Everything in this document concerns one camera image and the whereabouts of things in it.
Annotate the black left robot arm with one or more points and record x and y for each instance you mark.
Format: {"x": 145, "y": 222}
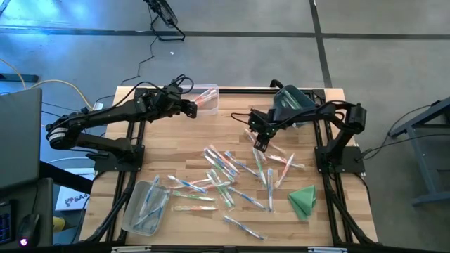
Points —
{"x": 105, "y": 114}

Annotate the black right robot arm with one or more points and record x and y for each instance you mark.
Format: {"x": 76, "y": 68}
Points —
{"x": 316, "y": 110}

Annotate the folded green cloth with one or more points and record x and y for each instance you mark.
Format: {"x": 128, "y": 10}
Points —
{"x": 304, "y": 204}

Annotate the black floor bar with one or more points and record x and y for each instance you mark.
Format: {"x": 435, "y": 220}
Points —
{"x": 17, "y": 78}

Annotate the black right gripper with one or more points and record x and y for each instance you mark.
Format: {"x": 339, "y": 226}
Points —
{"x": 262, "y": 124}

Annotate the black frame clamp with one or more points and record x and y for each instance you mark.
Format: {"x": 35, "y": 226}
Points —
{"x": 276, "y": 83}

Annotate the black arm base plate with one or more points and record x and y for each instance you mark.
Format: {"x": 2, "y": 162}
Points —
{"x": 355, "y": 165}
{"x": 105, "y": 165}

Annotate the white printed cardboard box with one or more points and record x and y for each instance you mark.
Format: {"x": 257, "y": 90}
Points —
{"x": 72, "y": 200}

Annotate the small yellow object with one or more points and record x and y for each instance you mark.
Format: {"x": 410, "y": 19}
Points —
{"x": 59, "y": 224}

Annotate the blue-grey metal table frame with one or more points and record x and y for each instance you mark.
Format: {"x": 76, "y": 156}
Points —
{"x": 432, "y": 198}

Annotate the dark desk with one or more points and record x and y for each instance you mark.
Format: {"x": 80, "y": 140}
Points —
{"x": 35, "y": 196}

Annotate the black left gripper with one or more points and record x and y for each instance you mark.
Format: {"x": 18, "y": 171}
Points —
{"x": 170, "y": 103}

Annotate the black computer mouse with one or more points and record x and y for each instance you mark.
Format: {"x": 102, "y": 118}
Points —
{"x": 30, "y": 228}

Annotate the green toothbrush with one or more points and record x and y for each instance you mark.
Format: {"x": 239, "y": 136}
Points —
{"x": 260, "y": 168}
{"x": 225, "y": 191}
{"x": 289, "y": 95}
{"x": 219, "y": 189}
{"x": 216, "y": 168}
{"x": 194, "y": 196}

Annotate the black keyboard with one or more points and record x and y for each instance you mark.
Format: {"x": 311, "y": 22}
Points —
{"x": 5, "y": 225}

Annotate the dark grey monitor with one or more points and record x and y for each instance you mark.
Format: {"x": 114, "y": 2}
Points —
{"x": 19, "y": 140}

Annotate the black desk beam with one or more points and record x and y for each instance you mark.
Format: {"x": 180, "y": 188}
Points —
{"x": 63, "y": 177}

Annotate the clear plastic bin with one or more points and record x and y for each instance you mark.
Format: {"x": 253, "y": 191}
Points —
{"x": 211, "y": 109}

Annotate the grey translucent tray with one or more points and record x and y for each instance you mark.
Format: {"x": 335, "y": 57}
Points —
{"x": 133, "y": 218}

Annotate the black floor fan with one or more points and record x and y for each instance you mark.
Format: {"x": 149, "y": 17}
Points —
{"x": 164, "y": 12}

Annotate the dark teal plastic bin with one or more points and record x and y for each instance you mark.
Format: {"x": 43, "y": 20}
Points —
{"x": 303, "y": 98}

